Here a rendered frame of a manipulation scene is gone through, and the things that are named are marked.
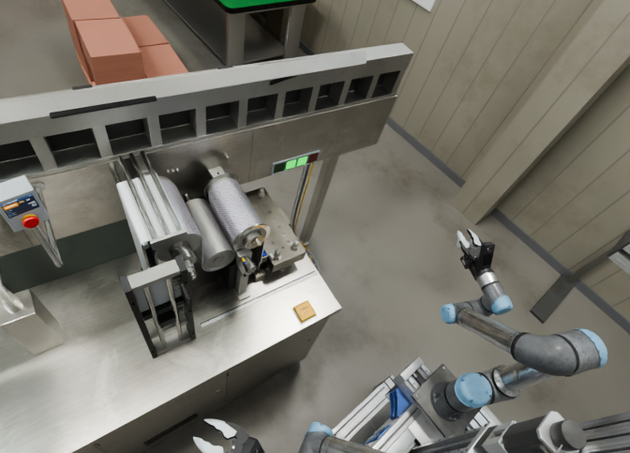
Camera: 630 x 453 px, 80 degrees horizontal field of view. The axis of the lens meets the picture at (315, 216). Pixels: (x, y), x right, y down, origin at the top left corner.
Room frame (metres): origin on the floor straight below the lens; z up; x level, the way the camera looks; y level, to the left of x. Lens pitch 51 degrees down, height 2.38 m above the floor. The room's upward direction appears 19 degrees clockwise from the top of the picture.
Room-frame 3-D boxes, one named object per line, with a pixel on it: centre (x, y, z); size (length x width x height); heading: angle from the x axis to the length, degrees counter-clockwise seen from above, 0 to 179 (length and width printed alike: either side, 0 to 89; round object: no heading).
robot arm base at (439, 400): (0.56, -0.77, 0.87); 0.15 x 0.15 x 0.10
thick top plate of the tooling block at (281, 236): (0.98, 0.19, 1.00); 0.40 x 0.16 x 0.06; 47
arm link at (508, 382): (0.62, -0.89, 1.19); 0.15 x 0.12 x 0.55; 118
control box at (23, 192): (0.36, 0.59, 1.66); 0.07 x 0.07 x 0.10; 57
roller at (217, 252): (0.74, 0.37, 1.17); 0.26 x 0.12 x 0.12; 47
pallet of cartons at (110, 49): (2.74, 2.01, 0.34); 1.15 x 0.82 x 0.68; 43
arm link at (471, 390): (0.56, -0.78, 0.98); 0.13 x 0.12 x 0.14; 118
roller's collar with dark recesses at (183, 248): (0.54, 0.35, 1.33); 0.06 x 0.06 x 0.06; 47
